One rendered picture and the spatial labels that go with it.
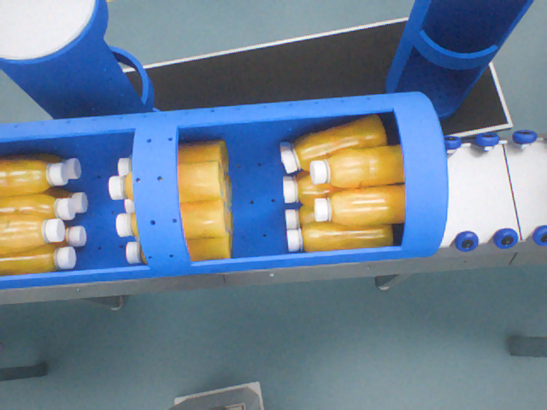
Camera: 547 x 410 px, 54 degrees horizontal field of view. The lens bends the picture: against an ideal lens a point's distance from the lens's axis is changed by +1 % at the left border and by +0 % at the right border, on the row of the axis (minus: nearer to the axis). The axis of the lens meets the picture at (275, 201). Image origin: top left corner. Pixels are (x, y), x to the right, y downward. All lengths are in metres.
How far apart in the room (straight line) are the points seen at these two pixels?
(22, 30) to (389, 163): 0.79
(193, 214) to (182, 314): 1.16
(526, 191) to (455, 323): 0.96
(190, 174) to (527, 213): 0.68
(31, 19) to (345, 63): 1.22
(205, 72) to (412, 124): 1.37
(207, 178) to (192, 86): 1.25
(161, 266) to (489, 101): 1.56
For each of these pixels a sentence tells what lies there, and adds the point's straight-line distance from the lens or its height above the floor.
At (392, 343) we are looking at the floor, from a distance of 2.02.
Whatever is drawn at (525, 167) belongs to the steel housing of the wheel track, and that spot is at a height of 0.93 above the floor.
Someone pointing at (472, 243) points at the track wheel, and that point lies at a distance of 1.10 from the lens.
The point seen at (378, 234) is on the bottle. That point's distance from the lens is 0.94.
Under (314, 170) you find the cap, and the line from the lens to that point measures 0.88.
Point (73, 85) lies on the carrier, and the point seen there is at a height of 0.90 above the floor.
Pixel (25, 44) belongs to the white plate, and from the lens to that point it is 1.24.
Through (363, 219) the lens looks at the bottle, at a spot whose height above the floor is 1.12.
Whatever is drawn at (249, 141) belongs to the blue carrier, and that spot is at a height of 1.02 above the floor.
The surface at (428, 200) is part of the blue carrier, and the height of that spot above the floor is 1.21.
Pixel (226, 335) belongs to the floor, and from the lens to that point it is 2.01.
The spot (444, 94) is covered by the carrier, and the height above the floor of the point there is 0.16.
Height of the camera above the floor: 1.99
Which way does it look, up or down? 75 degrees down
